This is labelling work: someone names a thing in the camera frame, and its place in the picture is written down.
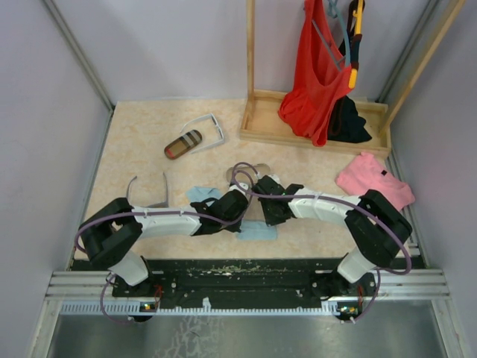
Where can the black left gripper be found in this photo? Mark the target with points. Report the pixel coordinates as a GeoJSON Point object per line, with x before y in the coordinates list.
{"type": "Point", "coordinates": [235, 227]}

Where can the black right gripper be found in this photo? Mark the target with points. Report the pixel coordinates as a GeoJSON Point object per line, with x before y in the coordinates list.
{"type": "Point", "coordinates": [269, 219]}

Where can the light blue cloth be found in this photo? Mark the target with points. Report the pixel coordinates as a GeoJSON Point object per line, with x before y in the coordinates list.
{"type": "Point", "coordinates": [253, 230]}
{"type": "Point", "coordinates": [201, 193]}

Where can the map print glasses case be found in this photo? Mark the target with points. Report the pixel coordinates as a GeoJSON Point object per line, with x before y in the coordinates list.
{"type": "Point", "coordinates": [248, 174]}

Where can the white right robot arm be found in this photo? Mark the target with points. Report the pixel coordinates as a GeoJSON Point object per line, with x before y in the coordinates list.
{"type": "Point", "coordinates": [378, 229]}

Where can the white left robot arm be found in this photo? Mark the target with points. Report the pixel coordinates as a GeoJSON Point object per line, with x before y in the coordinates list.
{"type": "Point", "coordinates": [109, 235]}

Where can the white sunglasses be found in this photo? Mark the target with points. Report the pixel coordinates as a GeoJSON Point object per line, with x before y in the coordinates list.
{"type": "Point", "coordinates": [220, 133]}

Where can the plaid brown glasses case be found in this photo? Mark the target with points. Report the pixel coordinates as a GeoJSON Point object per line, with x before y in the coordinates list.
{"type": "Point", "coordinates": [183, 144]}

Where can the wooden clothes rack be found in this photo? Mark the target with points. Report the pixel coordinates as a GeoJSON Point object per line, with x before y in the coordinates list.
{"type": "Point", "coordinates": [262, 123]}

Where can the pink folded shirt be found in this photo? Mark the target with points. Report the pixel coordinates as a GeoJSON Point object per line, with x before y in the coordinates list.
{"type": "Point", "coordinates": [365, 172]}

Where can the black garment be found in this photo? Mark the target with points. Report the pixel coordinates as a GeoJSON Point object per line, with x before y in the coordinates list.
{"type": "Point", "coordinates": [345, 124]}

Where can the red garment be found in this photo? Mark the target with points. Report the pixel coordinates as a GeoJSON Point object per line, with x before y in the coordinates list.
{"type": "Point", "coordinates": [321, 78]}

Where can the yellow black hanger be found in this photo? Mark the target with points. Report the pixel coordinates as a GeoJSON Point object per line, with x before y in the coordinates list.
{"type": "Point", "coordinates": [351, 45]}

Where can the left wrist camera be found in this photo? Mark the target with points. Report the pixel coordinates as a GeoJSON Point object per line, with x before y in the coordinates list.
{"type": "Point", "coordinates": [241, 187]}

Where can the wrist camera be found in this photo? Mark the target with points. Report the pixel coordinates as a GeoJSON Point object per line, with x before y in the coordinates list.
{"type": "Point", "coordinates": [274, 177]}
{"type": "Point", "coordinates": [241, 187]}

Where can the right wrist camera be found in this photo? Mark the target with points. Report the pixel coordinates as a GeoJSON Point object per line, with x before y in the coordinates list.
{"type": "Point", "coordinates": [274, 177]}

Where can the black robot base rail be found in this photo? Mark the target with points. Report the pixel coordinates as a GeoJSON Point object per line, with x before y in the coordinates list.
{"type": "Point", "coordinates": [239, 286]}

